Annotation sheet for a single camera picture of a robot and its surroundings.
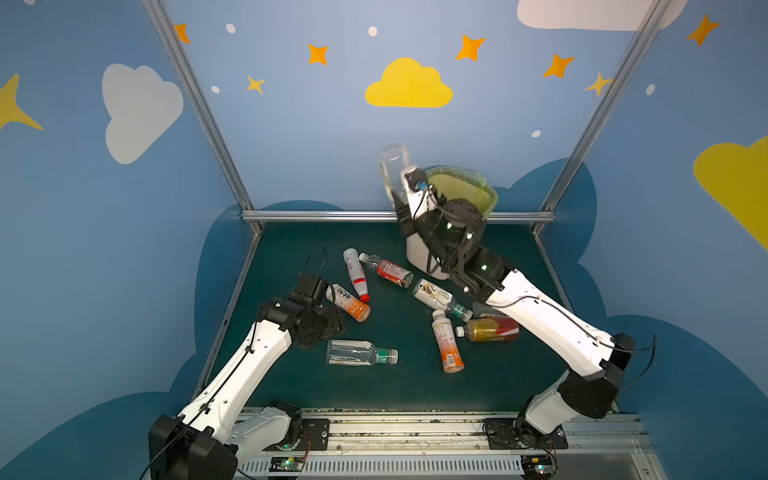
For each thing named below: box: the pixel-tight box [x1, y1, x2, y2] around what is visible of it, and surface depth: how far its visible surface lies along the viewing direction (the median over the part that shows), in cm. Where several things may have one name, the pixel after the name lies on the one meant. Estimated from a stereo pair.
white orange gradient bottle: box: [432, 309, 465, 374], surface depth 88 cm
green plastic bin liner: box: [425, 165, 498, 219], surface depth 98 cm
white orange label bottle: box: [325, 283, 371, 323], surface depth 96 cm
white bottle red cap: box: [343, 248, 371, 303], surface depth 105 cm
